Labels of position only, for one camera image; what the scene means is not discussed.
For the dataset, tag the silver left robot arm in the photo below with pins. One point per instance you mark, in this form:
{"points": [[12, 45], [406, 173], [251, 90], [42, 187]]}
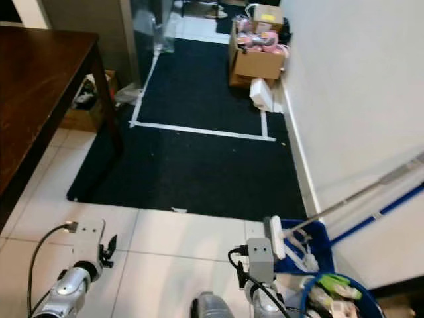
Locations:
{"points": [[66, 293]]}

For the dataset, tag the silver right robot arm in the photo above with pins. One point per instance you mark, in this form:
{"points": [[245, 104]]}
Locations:
{"points": [[265, 302]]}

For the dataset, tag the blue square bin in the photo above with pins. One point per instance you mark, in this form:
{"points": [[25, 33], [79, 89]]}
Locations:
{"points": [[319, 242]]}

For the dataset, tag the green cleaning cloth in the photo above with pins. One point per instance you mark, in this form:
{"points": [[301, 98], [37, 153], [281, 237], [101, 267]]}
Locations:
{"points": [[339, 285]]}

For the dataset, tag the black floor mat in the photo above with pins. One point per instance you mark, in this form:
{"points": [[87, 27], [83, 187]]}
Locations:
{"points": [[192, 165]]}

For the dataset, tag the blue round bucket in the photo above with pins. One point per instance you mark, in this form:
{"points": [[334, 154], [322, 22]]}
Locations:
{"points": [[371, 295]]}

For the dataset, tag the small brown cardboard box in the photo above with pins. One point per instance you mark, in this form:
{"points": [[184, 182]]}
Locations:
{"points": [[83, 120]]}

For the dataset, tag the blue pole with white bands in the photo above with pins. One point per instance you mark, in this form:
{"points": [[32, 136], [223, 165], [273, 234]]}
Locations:
{"points": [[377, 215]]}

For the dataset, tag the crumpled clear plastic bag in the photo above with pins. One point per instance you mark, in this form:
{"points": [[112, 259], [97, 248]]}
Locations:
{"points": [[126, 95]]}

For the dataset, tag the black and white clutter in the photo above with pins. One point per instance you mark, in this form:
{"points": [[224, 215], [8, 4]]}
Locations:
{"points": [[86, 95]]}

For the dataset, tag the dark wooden table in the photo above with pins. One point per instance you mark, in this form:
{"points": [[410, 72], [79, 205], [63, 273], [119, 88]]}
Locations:
{"points": [[40, 73]]}

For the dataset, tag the cardboard box with pink items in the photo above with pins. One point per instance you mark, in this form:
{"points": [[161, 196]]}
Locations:
{"points": [[258, 65]]}

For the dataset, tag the pink plastic bundle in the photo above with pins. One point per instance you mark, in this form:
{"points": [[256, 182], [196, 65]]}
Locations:
{"points": [[258, 42]]}

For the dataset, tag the small box with yellow label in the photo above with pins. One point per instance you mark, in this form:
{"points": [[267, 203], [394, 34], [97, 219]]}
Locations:
{"points": [[268, 16]]}

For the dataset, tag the office chair base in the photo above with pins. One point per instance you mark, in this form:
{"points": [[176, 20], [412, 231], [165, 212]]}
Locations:
{"points": [[212, 9]]}

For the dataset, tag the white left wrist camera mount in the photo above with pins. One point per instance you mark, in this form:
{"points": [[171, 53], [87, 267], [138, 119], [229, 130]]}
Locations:
{"points": [[87, 240]]}

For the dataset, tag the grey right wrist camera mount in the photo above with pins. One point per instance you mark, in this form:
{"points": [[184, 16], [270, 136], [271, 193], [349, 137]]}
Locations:
{"points": [[260, 258]]}

